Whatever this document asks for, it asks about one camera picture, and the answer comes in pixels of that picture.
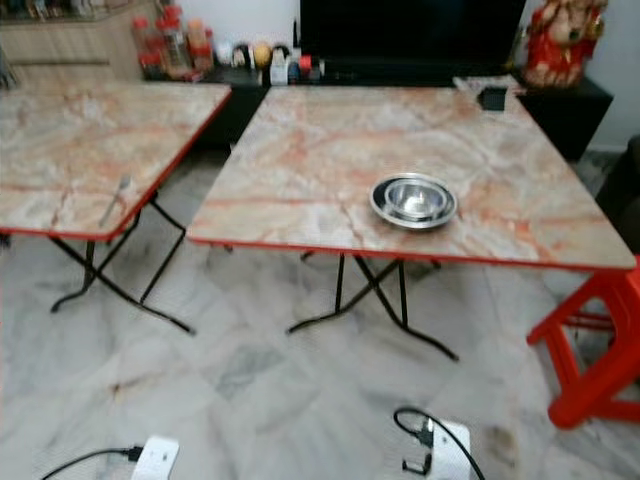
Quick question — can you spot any silver metal fork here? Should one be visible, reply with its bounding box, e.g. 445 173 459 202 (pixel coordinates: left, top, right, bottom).
99 175 134 230

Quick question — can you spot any marble pattern folding table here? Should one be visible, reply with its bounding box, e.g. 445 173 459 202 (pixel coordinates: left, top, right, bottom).
0 82 232 335
187 87 638 362

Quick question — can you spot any light wooden cabinet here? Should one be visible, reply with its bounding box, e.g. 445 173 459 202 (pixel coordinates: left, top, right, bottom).
0 5 151 87

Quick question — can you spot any small squat jar red lid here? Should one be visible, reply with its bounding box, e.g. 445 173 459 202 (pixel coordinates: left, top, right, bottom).
138 52 164 82

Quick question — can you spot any slim clear jar red lid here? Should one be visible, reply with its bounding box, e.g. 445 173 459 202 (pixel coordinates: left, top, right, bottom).
130 17 156 59

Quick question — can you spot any stainless steel bowl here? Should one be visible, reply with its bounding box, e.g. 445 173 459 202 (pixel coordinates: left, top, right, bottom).
382 177 449 219

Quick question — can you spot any black flat television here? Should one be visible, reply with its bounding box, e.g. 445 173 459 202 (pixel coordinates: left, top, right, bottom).
300 0 528 64

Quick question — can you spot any small black box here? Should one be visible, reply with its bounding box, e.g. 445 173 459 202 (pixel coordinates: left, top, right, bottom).
479 86 510 112

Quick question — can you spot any big red gold figurine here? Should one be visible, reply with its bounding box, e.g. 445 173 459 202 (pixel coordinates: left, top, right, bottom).
523 0 609 90

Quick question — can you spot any red plastic stool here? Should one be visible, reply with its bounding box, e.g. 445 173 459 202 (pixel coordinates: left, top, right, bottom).
527 257 640 430

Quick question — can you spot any dark upholstered seat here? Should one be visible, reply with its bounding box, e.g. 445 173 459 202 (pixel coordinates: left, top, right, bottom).
596 134 640 253

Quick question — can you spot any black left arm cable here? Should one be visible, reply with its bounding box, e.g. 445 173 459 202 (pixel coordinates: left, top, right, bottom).
42 445 144 480

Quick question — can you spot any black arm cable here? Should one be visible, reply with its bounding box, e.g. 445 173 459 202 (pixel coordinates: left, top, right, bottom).
42 445 144 480
393 406 492 480

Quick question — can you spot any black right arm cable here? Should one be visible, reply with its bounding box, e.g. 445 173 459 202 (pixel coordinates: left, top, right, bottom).
393 406 492 480

